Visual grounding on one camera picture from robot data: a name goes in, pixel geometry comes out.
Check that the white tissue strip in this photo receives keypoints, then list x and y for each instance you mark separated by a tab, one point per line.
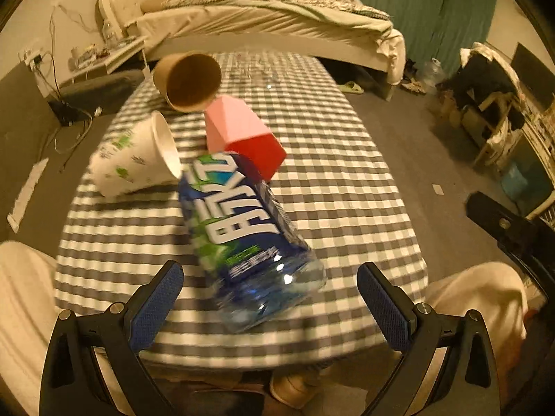
16	215

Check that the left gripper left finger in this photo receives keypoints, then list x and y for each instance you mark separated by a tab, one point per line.
73	382

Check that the small water bottle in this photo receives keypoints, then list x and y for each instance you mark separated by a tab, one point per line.
110	36

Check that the green slipper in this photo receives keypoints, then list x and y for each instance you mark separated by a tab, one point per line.
351	87

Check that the black monitor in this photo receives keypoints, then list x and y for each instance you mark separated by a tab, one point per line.
535	76

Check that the brown paper cup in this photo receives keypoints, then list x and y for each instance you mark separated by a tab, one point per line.
188	82

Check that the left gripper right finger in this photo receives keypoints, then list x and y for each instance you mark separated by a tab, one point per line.
467	380

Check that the white green paper cup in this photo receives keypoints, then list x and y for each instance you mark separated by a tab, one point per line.
140	157

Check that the pink faceted cup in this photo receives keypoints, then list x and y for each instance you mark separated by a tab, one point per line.
231	125

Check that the wooden chair with clothes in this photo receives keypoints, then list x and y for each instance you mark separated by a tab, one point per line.
485	89

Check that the white bed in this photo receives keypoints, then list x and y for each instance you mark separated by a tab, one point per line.
343	30

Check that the white nightstand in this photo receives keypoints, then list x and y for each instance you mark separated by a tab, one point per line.
114	60

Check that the blue label plastic bottle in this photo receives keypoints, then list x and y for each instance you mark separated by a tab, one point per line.
255	261

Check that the white paper scrap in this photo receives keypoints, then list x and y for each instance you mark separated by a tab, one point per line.
438	189

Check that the wall power strip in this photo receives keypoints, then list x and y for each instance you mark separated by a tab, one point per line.
31	57

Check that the green curtain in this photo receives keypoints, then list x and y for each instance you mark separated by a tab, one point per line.
439	28

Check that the large water jug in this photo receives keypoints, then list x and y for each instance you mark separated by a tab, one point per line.
431	75

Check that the clear glass cup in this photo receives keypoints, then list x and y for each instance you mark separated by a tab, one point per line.
257	68

